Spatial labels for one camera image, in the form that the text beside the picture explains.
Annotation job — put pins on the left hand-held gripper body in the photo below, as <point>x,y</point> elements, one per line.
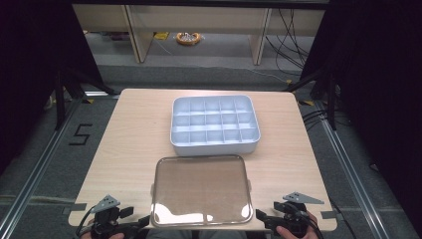
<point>106,212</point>

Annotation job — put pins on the black metal stand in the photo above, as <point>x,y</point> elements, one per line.
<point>60,99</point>
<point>331,99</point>

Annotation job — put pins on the person's right hand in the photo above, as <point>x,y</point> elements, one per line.
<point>311,229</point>

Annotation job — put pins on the black curtain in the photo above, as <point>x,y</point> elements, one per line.
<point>381,83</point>
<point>33,66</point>

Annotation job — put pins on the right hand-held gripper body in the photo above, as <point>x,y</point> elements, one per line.
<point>297,215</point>

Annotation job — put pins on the aluminium floor rail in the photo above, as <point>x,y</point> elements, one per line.
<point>348,172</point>
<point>40,166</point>

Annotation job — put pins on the white divided storage box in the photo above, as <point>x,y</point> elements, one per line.
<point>212,146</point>

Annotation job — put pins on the yellow flat object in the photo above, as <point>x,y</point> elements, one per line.
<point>161,36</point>

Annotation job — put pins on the transparent plastic box lid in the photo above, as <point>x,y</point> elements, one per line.
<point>202,189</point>

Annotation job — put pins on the grey tape patch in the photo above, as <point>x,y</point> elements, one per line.
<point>330,214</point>

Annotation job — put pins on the person's left hand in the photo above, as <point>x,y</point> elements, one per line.
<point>109,236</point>

